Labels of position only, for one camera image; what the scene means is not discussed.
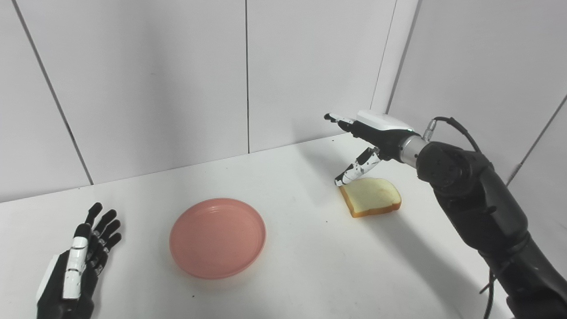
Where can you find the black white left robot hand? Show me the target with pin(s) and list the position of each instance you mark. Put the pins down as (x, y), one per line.
(57, 292)

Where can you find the slice of bread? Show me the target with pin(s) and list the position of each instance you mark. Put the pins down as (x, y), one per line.
(372, 195)

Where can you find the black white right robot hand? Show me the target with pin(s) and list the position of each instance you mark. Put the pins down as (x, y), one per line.
(385, 137)

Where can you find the pink plastic plate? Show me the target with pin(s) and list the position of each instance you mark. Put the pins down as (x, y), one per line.
(217, 238)

